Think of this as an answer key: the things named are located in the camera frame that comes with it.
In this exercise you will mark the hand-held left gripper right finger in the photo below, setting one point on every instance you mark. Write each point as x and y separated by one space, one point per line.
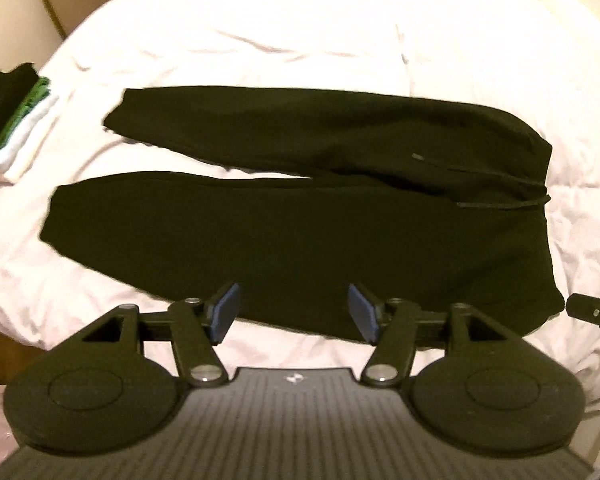
362 312

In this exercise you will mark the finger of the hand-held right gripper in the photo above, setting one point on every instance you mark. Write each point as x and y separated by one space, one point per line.
592 310

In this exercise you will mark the stack of folded clothes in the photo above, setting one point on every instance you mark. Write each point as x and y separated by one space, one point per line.
32 135

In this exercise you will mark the black folded garment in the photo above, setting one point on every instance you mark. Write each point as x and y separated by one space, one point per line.
5 102

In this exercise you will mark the white duvet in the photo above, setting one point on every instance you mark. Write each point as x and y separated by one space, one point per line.
300 35

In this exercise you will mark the black pants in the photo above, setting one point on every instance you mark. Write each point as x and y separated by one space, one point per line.
280 220

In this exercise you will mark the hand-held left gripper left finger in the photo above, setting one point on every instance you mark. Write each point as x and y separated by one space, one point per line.
226 312

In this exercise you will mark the wooden bed frame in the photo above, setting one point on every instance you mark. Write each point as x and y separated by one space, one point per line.
5 355

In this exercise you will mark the white pillow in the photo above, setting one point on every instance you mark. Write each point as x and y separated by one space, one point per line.
585 25

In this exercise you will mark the green folded garment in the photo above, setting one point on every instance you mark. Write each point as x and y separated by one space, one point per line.
27 102

